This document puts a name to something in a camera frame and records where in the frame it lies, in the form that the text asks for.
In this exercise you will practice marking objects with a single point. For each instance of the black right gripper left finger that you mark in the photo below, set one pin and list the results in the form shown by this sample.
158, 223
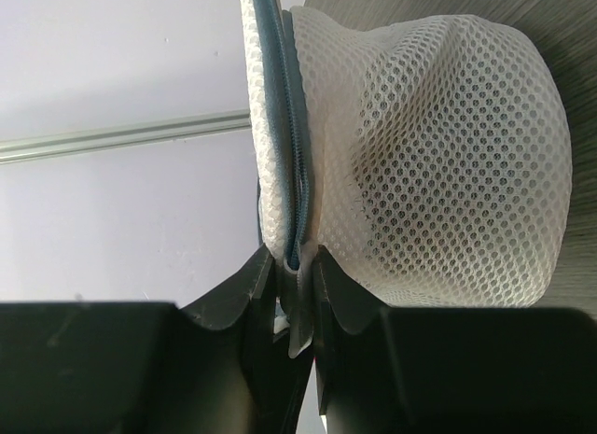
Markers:
143, 367

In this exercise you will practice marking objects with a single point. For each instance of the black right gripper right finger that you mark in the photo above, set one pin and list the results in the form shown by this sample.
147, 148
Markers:
382, 369

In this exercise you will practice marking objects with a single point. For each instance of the white mesh laundry bag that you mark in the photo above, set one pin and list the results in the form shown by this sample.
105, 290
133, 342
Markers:
431, 158

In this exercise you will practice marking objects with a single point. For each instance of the aluminium frame rail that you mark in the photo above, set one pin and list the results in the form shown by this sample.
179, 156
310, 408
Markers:
64, 144

